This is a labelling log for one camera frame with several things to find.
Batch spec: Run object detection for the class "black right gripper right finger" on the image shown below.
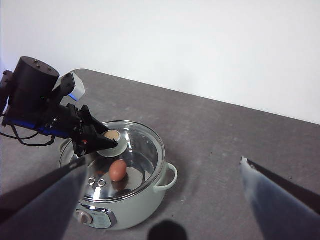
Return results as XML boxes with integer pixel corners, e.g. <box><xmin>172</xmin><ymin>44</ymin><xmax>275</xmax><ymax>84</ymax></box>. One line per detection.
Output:
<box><xmin>239</xmin><ymin>156</ymin><xmax>320</xmax><ymax>240</ymax></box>

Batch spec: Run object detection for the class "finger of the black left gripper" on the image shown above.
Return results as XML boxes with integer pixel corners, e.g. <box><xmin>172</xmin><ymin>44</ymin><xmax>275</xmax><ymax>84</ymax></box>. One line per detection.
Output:
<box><xmin>81</xmin><ymin>104</ymin><xmax>110</xmax><ymax>136</ymax></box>
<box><xmin>73</xmin><ymin>134</ymin><xmax>119</xmax><ymax>158</ymax></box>

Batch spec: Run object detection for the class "brown egg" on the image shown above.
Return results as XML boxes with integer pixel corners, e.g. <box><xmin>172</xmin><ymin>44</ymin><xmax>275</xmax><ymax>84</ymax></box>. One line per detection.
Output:
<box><xmin>109</xmin><ymin>159</ymin><xmax>128</xmax><ymax>182</ymax></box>

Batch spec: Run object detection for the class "pale green electric pot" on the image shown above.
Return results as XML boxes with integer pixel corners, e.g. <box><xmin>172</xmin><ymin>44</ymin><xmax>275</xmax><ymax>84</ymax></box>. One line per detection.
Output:
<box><xmin>58</xmin><ymin>120</ymin><xmax>179</xmax><ymax>231</ymax></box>

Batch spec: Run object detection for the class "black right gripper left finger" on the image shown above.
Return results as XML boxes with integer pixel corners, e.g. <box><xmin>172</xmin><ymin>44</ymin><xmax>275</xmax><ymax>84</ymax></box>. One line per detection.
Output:
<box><xmin>0</xmin><ymin>156</ymin><xmax>87</xmax><ymax>240</ymax></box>

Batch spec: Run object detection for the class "black cable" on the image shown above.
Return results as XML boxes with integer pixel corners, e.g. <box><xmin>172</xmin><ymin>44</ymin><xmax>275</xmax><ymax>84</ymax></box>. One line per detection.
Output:
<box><xmin>0</xmin><ymin>123</ymin><xmax>56</xmax><ymax>146</ymax></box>

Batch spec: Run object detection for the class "pale grey camera box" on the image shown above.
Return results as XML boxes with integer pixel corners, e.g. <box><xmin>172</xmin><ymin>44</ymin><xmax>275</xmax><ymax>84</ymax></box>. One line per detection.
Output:
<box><xmin>53</xmin><ymin>72</ymin><xmax>86</xmax><ymax>102</ymax></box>

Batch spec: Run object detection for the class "glass lid with green knob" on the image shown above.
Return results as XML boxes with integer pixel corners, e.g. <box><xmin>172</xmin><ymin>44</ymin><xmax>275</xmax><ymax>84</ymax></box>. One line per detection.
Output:
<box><xmin>59</xmin><ymin>120</ymin><xmax>166</xmax><ymax>202</ymax></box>

